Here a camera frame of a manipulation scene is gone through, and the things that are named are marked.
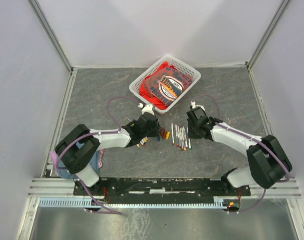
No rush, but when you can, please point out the pens pile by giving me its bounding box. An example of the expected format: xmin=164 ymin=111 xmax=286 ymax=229
xmin=136 ymin=137 xmax=148 ymax=148

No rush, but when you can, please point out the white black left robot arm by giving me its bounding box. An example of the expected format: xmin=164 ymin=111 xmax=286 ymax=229
xmin=50 ymin=112 xmax=161 ymax=195

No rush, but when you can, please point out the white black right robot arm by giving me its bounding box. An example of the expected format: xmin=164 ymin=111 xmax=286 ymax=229
xmin=187 ymin=106 xmax=293 ymax=196

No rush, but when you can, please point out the red printed cloth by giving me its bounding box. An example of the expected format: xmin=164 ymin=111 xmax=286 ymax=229
xmin=139 ymin=61 xmax=193 ymax=110

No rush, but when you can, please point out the white plastic basket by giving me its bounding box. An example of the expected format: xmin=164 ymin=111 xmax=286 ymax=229
xmin=129 ymin=55 xmax=201 ymax=115

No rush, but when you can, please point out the blue pink cloth pile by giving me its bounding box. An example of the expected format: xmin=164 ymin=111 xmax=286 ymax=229
xmin=49 ymin=149 xmax=105 ymax=179

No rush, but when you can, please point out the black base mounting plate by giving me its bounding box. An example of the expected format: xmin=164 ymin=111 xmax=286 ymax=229
xmin=88 ymin=177 xmax=251 ymax=197

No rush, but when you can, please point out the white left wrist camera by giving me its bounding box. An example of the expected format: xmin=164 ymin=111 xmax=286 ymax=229
xmin=138 ymin=103 xmax=155 ymax=116

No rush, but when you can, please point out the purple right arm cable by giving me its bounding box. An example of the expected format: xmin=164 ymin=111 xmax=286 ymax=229
xmin=194 ymin=94 xmax=292 ymax=182

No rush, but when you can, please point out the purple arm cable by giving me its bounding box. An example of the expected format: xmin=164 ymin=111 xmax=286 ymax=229
xmin=56 ymin=96 xmax=145 ymax=173
xmin=194 ymin=94 xmax=292 ymax=182

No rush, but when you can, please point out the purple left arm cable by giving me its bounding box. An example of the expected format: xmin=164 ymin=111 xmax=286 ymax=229
xmin=56 ymin=96 xmax=145 ymax=173

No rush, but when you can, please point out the white slotted cable duct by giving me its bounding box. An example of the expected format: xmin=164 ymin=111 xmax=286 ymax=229
xmin=38 ymin=197 xmax=230 ymax=209

